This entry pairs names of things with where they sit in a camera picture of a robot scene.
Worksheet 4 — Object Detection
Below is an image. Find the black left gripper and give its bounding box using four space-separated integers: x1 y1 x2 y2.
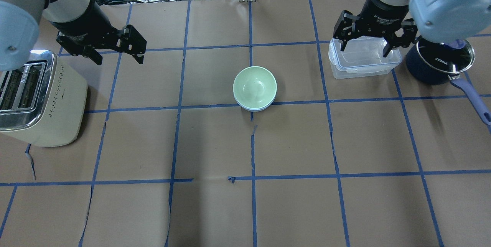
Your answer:
56 0 147 66

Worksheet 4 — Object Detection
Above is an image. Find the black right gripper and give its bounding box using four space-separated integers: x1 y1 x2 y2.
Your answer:
333 0 418 57

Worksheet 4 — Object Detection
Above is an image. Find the green bowl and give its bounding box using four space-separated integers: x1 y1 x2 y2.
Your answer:
232 66 277 98

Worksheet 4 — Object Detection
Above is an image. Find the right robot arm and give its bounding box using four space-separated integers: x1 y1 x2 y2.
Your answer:
333 0 491 57

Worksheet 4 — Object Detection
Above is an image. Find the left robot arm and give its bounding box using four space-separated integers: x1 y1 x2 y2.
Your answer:
0 0 147 72

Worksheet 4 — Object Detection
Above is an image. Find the clear plastic lidded container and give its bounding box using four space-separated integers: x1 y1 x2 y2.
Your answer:
328 36 403 79

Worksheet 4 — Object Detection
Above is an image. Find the dark blue saucepan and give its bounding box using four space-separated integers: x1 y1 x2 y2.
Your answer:
405 37 491 126

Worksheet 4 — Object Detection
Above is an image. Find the cream toaster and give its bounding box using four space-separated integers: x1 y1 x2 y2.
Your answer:
0 49 88 147

